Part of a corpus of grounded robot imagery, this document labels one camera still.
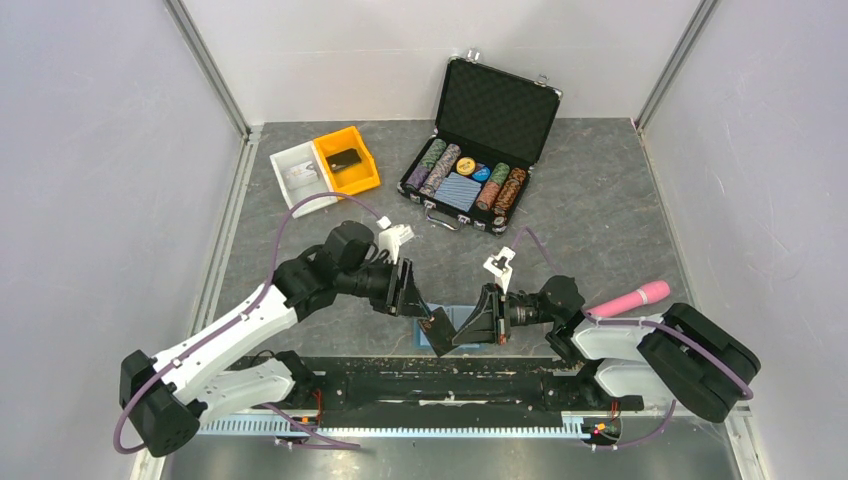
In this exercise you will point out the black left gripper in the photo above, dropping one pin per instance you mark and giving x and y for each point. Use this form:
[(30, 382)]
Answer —
[(402, 296)]

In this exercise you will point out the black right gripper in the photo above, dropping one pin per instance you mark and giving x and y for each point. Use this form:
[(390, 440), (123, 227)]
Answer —
[(489, 323)]

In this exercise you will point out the blue card holder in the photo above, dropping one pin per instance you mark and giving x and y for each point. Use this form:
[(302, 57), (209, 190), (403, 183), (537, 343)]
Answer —
[(458, 314)]

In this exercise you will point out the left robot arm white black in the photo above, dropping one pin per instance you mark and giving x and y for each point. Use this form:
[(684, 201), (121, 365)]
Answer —
[(169, 396)]

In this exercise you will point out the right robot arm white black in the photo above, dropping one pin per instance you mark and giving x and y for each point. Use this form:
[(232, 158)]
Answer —
[(678, 355)]

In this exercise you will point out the blue playing card deck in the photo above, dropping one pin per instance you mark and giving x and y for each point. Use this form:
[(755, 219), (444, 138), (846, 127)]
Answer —
[(458, 191)]

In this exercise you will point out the black card in yellow bin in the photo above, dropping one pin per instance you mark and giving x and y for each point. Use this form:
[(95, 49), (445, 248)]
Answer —
[(343, 160)]

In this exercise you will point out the silver card in white bin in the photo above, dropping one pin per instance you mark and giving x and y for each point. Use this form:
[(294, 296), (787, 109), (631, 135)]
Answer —
[(301, 175)]

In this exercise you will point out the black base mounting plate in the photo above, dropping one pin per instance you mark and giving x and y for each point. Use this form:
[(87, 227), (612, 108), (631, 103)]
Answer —
[(447, 392)]

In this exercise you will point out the purple poker chip stack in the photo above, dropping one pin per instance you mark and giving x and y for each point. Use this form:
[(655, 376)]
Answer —
[(417, 177)]

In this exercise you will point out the red poker chip stack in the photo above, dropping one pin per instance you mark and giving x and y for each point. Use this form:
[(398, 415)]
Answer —
[(488, 195)]

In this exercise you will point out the pink grey chip stack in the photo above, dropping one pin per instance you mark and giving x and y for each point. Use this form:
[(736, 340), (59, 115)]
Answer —
[(440, 170)]

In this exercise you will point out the yellow dealer button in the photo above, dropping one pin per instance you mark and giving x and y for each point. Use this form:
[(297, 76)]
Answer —
[(466, 166)]

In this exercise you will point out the blue round chip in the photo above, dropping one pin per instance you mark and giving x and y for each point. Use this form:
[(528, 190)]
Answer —
[(481, 173)]

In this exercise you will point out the yellow plastic bin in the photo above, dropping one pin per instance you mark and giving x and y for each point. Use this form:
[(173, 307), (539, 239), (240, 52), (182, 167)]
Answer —
[(357, 179)]

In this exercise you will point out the brown orange chip stack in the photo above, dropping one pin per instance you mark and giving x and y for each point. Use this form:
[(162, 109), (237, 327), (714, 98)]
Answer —
[(509, 191)]

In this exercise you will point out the green red chip stack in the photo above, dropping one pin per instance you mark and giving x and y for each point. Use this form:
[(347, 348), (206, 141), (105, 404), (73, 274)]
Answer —
[(499, 174)]

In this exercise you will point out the green poker chip stack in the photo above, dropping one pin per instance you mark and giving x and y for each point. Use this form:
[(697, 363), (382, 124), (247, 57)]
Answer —
[(433, 154)]

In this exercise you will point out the white plastic bin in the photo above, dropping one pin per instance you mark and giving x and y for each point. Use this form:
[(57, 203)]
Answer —
[(303, 152)]

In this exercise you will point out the pink cylindrical tube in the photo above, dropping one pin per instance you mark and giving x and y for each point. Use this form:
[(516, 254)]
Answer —
[(649, 293)]

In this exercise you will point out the black poker chip case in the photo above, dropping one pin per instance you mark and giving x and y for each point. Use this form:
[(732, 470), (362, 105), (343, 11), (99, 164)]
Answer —
[(494, 116)]

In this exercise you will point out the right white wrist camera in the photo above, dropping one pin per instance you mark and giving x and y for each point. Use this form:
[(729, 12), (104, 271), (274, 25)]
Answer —
[(499, 265)]

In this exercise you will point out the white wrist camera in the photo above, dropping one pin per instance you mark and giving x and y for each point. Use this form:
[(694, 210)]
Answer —
[(499, 265), (392, 237)]

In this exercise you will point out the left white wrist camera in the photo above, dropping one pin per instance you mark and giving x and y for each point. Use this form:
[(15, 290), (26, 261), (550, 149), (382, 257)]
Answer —
[(392, 237)]

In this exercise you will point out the white slotted cable duct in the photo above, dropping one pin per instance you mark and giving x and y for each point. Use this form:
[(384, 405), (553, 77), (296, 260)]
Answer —
[(568, 427)]

